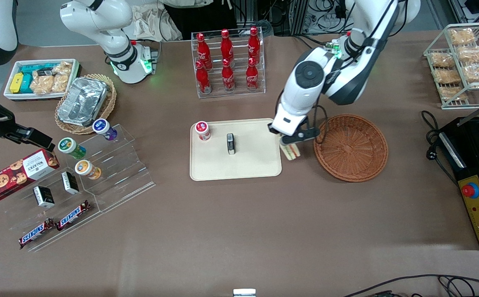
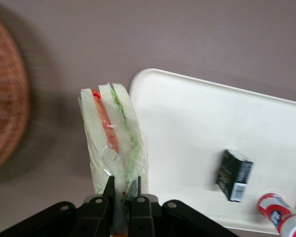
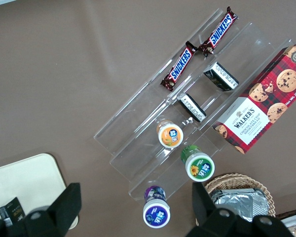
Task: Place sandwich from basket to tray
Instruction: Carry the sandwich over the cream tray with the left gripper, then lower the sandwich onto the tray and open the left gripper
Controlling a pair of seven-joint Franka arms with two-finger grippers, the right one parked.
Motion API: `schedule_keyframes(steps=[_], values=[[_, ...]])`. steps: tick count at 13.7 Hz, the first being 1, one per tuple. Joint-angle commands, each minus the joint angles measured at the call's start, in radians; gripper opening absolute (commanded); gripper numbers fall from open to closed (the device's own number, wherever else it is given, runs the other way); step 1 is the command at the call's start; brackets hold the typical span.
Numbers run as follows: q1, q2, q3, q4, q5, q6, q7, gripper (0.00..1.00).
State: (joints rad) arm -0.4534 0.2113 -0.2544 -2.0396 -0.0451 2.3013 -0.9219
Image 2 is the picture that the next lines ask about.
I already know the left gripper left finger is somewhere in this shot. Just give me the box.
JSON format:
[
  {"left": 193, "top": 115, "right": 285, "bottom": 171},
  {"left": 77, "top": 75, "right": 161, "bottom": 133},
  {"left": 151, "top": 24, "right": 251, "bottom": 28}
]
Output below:
[{"left": 74, "top": 175, "right": 115, "bottom": 237}]

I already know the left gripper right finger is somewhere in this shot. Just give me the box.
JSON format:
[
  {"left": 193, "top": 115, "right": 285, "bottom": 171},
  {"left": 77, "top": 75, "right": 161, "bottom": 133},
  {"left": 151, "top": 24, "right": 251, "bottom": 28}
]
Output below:
[{"left": 129, "top": 175, "right": 161, "bottom": 237}]

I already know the red lid yogurt cup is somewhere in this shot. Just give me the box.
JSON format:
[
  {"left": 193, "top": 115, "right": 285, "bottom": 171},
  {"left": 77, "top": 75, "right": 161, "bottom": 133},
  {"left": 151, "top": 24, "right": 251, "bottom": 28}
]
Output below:
[{"left": 257, "top": 192, "right": 296, "bottom": 237}]

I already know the small black box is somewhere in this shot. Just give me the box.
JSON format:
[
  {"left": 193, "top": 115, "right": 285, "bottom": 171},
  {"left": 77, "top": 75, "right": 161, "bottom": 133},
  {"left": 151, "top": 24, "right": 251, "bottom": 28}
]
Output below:
[{"left": 216, "top": 149, "right": 254, "bottom": 203}]

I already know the triangle sandwich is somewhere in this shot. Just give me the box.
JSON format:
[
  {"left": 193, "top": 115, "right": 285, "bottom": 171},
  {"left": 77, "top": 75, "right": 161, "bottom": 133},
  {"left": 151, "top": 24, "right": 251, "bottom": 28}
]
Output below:
[{"left": 77, "top": 82, "right": 148, "bottom": 237}]

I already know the cream plastic tray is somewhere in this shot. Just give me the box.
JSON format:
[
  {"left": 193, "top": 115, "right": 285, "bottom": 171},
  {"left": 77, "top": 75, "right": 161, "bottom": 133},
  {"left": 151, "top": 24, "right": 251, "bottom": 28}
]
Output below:
[{"left": 128, "top": 68, "right": 296, "bottom": 235}]

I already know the round brown wicker basket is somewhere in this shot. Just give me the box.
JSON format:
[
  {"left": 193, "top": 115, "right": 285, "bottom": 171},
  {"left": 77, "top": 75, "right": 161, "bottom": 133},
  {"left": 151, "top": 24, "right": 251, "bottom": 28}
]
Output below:
[{"left": 0, "top": 7, "right": 32, "bottom": 173}]

